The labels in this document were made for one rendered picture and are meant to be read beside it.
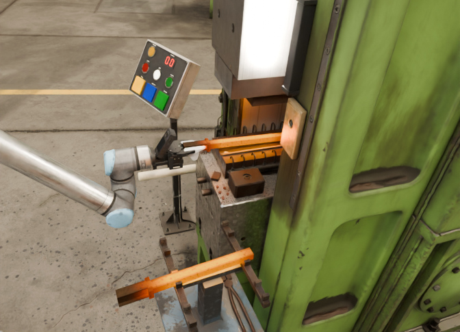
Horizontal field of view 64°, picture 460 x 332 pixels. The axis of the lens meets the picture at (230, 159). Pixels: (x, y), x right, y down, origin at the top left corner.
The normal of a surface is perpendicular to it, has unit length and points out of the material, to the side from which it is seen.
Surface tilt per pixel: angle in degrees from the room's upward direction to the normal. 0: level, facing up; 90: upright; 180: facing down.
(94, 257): 0
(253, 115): 90
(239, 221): 90
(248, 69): 90
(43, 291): 0
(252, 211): 90
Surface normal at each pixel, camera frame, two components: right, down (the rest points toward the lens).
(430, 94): 0.32, 0.58
